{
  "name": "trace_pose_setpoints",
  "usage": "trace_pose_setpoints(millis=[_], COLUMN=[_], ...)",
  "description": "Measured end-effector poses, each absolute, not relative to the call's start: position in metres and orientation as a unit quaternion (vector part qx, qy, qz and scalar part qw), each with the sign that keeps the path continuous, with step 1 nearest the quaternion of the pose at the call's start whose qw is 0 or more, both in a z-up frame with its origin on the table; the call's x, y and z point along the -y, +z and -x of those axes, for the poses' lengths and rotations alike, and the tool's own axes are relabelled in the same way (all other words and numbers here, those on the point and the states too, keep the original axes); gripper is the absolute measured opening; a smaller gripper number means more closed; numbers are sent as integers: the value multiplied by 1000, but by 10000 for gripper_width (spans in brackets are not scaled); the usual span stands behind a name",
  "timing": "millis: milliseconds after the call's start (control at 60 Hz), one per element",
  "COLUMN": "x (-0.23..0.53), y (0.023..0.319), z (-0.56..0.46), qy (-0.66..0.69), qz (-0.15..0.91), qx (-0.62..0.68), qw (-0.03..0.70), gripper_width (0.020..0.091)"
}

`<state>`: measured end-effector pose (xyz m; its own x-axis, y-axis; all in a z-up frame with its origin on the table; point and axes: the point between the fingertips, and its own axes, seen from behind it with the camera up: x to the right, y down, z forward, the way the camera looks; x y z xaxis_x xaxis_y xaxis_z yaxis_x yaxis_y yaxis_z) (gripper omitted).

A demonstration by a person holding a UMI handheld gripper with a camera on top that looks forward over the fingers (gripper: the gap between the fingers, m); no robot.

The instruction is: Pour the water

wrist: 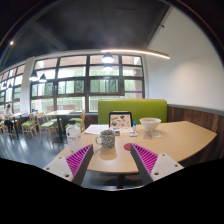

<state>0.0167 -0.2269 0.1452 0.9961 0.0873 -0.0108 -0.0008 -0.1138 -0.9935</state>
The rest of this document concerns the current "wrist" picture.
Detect black-framed picture stand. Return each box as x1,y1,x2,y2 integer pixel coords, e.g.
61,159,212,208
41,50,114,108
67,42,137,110
108,111,134,130

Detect green-seated wooden chairs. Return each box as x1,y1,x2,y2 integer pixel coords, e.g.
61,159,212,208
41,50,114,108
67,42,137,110
20,111,87,141

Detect green speckled enamel mug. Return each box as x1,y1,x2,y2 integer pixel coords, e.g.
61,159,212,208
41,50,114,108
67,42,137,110
95,129,116,150

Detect white ceramic bowl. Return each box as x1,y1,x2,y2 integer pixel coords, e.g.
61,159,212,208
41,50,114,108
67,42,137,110
139,117,162,132

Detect green upholstered bench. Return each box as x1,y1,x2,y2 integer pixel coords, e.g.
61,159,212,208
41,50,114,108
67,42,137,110
97,98,168,126

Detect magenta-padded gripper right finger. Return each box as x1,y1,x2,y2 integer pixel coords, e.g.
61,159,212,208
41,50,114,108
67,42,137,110
130,143,185,185

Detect white paper sheet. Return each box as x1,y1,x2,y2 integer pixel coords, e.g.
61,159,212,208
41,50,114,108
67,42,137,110
83,124,110,136

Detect long linear ceiling light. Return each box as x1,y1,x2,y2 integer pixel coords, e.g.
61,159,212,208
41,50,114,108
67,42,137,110
100,48,171,60

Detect black pendant lamps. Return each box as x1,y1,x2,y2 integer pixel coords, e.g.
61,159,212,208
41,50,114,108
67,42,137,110
28,52,116,83

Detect wooden dining table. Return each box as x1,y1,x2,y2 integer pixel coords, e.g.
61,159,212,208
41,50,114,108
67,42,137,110
44,109,76,144

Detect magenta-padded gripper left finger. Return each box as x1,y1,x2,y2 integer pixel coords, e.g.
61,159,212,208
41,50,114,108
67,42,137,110
43,143,95,186

